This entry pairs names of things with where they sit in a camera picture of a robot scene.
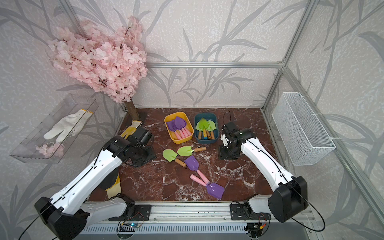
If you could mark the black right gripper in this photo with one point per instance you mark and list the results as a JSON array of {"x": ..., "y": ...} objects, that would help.
[{"x": 221, "y": 154}]

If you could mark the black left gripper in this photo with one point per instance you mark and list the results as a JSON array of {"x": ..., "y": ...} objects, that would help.
[{"x": 152, "y": 156}]

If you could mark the purple square shovel pink handle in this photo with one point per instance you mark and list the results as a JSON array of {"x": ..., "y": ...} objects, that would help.
[
  {"x": 193, "y": 165},
  {"x": 213, "y": 189},
  {"x": 177, "y": 129}
]

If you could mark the green trowel yellow handle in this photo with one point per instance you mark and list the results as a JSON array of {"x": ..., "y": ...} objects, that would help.
[{"x": 203, "y": 125}]

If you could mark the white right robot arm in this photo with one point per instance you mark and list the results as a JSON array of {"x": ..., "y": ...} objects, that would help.
[{"x": 290, "y": 193}]

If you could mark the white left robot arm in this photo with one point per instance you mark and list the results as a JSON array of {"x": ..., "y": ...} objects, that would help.
[{"x": 65, "y": 227}]

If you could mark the dark teal storage box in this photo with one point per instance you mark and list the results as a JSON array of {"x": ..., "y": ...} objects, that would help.
[{"x": 207, "y": 116}]

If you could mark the yellow rubber glove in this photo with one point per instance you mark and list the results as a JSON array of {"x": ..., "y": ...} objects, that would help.
[{"x": 131, "y": 129}]

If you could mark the black and yellow glove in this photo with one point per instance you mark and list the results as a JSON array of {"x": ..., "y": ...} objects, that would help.
[{"x": 112, "y": 184}]

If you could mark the white cotton glove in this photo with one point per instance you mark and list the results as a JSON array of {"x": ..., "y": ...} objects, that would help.
[{"x": 68, "y": 126}]

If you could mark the pink blossom sprig on shelf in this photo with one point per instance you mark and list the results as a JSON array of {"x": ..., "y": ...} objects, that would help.
[{"x": 51, "y": 150}]

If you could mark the pink cherry blossom tree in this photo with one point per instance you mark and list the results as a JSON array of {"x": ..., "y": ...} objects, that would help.
[{"x": 111, "y": 64}]

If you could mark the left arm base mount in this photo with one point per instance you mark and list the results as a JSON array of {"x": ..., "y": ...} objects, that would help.
[{"x": 133, "y": 212}]

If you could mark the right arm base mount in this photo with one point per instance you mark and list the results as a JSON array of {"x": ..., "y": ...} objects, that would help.
[{"x": 246, "y": 211}]

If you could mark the white wire mesh basket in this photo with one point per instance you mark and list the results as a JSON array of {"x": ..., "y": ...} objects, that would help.
[{"x": 304, "y": 136}]

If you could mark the aluminium front rail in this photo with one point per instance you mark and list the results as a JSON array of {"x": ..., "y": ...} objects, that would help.
[{"x": 186, "y": 211}]

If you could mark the clear acrylic wall shelf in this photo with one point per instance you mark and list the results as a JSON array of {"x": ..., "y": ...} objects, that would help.
[{"x": 50, "y": 140}]

